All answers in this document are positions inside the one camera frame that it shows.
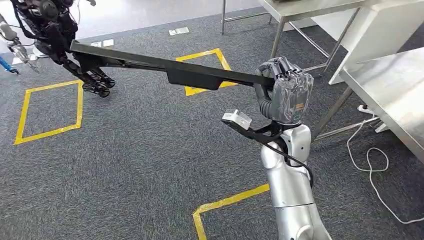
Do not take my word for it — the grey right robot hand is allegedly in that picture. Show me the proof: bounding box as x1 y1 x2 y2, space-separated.
253 56 315 127

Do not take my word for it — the black plastic tray panel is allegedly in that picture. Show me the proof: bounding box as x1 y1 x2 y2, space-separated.
70 40 276 91

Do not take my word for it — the yellow floor tape square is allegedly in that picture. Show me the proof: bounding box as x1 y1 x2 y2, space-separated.
175 47 238 97
13 79 84 146
192 183 271 240

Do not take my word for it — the white power strip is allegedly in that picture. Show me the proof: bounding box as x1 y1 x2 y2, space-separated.
356 104 389 134

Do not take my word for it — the steel table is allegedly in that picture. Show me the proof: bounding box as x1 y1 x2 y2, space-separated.
220 0 367 74
311 46 424 164

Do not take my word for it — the white partition panel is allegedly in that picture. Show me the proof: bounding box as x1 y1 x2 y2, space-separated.
311 0 424 86

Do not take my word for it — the silver floor outlet plate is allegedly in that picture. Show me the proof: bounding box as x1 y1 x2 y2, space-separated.
90 38 115 48
168 26 190 37

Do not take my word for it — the black humanoid robot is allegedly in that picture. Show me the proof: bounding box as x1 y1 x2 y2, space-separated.
0 0 117 99

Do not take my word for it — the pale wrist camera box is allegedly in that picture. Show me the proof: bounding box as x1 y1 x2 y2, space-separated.
221 109 253 131

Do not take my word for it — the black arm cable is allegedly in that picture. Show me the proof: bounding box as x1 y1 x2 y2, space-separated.
221 119 315 188

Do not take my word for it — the white floor cable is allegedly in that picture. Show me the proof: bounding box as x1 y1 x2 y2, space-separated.
346 115 424 225

